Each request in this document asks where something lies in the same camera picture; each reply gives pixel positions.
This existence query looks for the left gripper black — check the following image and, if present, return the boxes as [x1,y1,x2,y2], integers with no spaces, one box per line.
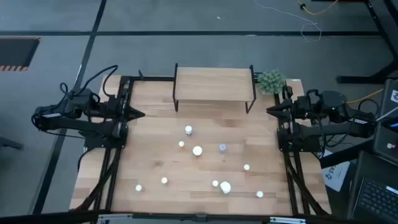
[116,96,146,124]

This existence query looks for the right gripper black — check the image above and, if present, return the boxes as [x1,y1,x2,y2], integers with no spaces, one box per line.
[266,96,300,123]

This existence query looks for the green succulent plant in pot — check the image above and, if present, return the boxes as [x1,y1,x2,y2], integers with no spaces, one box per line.
[257,69,287,95]

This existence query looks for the white paper blue logo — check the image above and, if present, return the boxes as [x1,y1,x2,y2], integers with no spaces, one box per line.
[322,149,352,193]

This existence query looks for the white melatonin supplement bottle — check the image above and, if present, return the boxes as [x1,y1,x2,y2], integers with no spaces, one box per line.
[219,180,232,195]

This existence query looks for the black flat screen device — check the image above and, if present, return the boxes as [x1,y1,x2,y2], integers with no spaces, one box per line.
[372,78,398,166]

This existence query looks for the dark chair base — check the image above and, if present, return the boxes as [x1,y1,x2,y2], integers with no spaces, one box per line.
[0,136,24,151]

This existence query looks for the black floor hatch striped edge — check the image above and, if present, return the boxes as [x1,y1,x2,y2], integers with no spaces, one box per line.
[0,36,41,72]

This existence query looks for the black laptop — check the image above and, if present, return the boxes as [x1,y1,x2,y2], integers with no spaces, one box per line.
[347,151,398,224]

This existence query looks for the black aluminium rig frame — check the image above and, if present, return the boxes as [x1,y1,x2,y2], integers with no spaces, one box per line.
[70,70,332,224]

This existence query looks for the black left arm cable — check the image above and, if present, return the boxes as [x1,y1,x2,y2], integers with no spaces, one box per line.
[60,64,119,100]

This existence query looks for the wooden shelf black metal frame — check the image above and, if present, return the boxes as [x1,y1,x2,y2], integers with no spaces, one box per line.
[172,63,257,114]

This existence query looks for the black desk leg frame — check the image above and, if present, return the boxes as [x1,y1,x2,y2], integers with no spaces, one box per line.
[337,0,398,84]

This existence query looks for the thin white floor cable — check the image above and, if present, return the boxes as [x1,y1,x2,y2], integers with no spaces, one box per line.
[253,0,323,44]

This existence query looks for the yellow floor cable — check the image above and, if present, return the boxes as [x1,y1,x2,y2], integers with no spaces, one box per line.
[346,88,385,105]

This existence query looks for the silver metal bracket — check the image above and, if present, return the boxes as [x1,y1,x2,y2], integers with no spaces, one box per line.
[97,213,134,224]
[269,216,307,224]

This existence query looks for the yellow cable black plug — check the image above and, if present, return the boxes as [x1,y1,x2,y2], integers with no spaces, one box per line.
[297,0,339,16]

